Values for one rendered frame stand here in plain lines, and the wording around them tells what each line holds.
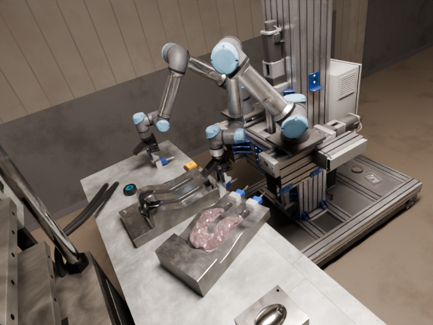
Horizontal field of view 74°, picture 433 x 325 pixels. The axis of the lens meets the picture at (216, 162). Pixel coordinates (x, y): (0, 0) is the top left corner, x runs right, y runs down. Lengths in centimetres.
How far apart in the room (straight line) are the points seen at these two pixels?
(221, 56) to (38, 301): 110
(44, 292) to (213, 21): 276
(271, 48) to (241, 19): 186
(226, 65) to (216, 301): 93
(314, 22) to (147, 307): 150
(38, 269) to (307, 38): 157
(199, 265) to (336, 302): 51
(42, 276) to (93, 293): 27
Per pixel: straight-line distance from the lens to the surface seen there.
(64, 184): 327
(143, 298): 133
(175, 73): 164
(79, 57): 290
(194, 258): 122
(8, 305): 92
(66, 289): 158
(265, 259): 130
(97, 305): 143
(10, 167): 129
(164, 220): 147
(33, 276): 133
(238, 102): 145
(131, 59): 297
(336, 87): 181
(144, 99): 306
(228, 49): 120
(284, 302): 112
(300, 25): 158
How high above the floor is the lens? 185
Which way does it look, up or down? 34 degrees down
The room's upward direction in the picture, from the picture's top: 13 degrees counter-clockwise
